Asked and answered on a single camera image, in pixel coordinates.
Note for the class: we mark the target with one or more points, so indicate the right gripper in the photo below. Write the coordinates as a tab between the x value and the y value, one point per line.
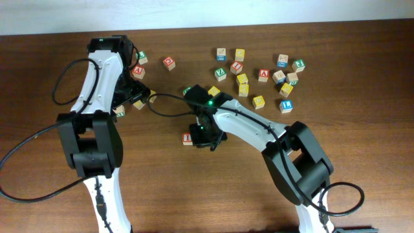
199	141

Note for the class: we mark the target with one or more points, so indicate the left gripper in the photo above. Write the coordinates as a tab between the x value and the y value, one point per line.
141	91

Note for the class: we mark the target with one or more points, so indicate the red i block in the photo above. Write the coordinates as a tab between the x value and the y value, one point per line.
186	139
236	67

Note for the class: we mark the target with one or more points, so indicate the green R block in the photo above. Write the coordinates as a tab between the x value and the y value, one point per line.
186	90

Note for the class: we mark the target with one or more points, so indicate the red a block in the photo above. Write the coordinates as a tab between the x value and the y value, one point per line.
138	72
263	75

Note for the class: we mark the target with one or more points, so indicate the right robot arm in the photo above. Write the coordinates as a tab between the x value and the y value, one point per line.
296	162

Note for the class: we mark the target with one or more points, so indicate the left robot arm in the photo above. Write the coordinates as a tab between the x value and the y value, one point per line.
90	140

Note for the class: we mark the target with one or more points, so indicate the yellow G block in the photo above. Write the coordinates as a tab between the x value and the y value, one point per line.
139	104

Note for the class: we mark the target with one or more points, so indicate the green-sided wooden block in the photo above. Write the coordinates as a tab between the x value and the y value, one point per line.
120	111

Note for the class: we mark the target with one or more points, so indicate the yellow O block left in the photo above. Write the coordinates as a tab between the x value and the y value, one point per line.
152	96

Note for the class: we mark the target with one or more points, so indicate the yellow o block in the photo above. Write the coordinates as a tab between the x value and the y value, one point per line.
213	91
152	96

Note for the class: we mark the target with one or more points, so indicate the green L block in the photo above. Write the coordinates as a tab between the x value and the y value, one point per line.
141	57

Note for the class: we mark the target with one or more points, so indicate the red C block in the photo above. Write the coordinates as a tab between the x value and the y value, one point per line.
169	63

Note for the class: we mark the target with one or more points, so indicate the yellow block middle lower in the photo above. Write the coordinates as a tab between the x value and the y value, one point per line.
243	90

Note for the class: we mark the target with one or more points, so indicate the green Z block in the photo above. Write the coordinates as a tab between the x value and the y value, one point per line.
220	74

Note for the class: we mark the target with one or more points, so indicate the yellow umbrella block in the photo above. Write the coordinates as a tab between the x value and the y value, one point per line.
258	102

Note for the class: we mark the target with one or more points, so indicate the yellow block middle upper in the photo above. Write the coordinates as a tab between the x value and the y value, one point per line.
242	79

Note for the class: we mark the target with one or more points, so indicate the blue-sided picture block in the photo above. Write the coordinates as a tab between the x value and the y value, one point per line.
221	54

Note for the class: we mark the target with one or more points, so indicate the blue L block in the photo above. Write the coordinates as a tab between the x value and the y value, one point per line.
286	106

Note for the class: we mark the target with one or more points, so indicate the yellow block top row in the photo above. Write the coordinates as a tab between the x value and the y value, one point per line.
239	54

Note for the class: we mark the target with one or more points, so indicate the blue-sided wooden block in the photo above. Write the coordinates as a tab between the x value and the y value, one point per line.
279	77

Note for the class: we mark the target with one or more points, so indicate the yellow block right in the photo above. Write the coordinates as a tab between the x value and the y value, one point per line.
286	89

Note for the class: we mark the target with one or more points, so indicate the blue X block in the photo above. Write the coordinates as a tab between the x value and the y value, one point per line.
282	61

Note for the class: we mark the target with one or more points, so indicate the green J block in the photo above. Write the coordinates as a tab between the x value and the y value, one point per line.
298	65

